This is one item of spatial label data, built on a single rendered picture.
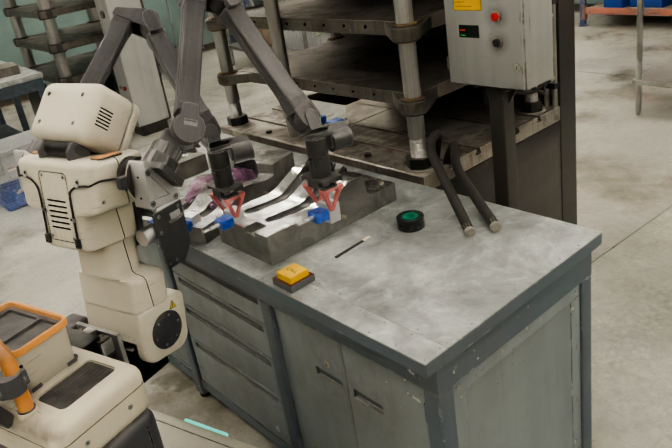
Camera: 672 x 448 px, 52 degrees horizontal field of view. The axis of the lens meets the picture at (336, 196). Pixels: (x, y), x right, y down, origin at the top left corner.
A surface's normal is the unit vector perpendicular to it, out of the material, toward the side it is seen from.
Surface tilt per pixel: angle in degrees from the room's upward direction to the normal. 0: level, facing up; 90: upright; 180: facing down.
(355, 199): 90
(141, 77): 90
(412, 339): 0
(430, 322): 0
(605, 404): 0
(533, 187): 90
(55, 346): 92
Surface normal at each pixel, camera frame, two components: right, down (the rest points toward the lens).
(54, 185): -0.54, 0.28
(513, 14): -0.74, 0.36
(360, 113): 0.66, 0.21
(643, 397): -0.15, -0.91
